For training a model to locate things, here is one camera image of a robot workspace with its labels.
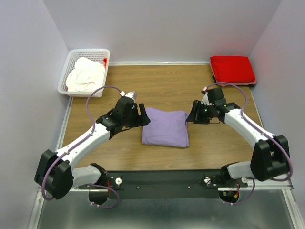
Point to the white crumpled t shirt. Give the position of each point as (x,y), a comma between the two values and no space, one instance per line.
(87,76)

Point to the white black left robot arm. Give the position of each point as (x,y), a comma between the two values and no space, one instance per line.
(57,173)

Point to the folded pink t shirt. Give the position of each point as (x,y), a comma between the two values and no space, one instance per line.
(224,83)

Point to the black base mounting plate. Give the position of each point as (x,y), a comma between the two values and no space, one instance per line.
(167,184)

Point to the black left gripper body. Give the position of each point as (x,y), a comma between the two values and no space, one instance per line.
(134,120)

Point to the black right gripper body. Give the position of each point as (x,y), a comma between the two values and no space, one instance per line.
(205,112)

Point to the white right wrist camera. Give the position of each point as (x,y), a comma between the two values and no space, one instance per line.
(205,100)

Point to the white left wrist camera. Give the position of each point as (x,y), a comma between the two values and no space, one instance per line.
(131,95)

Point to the aluminium frame rail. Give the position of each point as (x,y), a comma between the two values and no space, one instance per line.
(272,206)

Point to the red garment in basket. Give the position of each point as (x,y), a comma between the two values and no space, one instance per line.
(106,62)

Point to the purple t shirt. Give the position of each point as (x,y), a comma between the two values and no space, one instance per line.
(166,129)

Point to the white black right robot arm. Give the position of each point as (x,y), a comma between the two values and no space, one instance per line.
(270,158)

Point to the white plastic laundry basket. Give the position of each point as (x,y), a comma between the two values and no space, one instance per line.
(96,55)

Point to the folded red t shirt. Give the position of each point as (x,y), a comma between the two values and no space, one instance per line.
(232,68)

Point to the folded black t shirt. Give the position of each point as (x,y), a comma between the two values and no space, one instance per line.
(214,78)

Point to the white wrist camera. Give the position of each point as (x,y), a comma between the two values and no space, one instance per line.
(131,95)
(205,100)

